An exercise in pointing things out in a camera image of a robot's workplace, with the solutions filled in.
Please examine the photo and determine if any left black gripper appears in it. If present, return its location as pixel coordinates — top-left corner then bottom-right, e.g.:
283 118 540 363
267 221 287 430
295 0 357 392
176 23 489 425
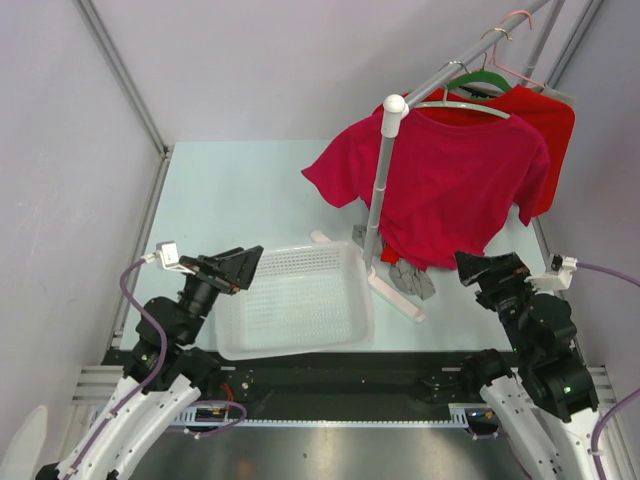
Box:
179 244 263 343

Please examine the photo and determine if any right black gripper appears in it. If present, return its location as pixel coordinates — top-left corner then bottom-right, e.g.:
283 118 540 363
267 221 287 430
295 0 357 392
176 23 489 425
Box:
453 249 541 358

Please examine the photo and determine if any magenta t shirt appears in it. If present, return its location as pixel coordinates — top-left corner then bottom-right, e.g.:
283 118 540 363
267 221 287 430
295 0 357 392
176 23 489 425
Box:
301 107 552 272

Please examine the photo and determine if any pale green hanger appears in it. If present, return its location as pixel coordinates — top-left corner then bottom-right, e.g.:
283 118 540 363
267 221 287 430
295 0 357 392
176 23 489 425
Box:
414 84 509 119

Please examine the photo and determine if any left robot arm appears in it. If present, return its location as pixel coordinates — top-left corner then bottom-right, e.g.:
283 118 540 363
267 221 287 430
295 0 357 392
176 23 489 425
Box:
36 242 264 479

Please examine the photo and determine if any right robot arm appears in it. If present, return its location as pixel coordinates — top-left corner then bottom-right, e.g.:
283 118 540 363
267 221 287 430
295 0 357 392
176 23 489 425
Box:
455 252 618 479

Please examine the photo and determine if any red t shirt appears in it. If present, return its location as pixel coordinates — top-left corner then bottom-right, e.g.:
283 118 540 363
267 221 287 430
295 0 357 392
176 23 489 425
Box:
410 87 575 217

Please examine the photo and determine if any dark green hanger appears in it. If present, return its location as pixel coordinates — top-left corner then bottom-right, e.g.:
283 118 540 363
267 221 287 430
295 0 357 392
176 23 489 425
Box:
446 52 512 93

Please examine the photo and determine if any grey cloth on table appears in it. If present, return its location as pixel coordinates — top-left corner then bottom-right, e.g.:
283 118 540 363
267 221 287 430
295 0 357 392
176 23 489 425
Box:
373 233 436 300

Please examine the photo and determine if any white perforated plastic basket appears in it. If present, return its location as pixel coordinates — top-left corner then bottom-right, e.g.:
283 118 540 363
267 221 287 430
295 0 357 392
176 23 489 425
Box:
214 241 375 361

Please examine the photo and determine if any grey clothes rack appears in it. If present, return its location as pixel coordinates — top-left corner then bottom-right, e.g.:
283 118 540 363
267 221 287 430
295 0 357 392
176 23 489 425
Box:
303 2 575 322

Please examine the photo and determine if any grey garment behind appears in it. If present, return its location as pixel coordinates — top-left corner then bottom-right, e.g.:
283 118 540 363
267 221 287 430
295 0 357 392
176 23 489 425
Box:
531 84 575 108

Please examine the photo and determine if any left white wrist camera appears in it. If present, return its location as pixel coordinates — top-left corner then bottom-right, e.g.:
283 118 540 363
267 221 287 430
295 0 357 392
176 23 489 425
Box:
155 241 193 274

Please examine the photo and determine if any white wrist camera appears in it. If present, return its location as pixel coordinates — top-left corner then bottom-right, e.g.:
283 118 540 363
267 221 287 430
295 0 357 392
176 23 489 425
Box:
155 241 193 274
525 254 578 292

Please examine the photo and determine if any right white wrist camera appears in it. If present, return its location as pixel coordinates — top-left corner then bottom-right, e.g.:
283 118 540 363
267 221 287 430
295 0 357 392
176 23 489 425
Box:
525 254 578 292

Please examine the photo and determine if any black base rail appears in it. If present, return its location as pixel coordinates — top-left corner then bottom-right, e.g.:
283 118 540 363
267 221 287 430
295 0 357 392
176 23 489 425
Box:
187 351 481 423

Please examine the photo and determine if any white slotted cable duct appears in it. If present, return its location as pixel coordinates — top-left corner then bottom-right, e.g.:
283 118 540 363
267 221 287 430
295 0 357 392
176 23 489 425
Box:
89 402 501 431

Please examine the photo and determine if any pink wire hanger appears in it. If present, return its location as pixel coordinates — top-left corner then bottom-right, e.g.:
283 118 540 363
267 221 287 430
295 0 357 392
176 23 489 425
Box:
480 10 546 91

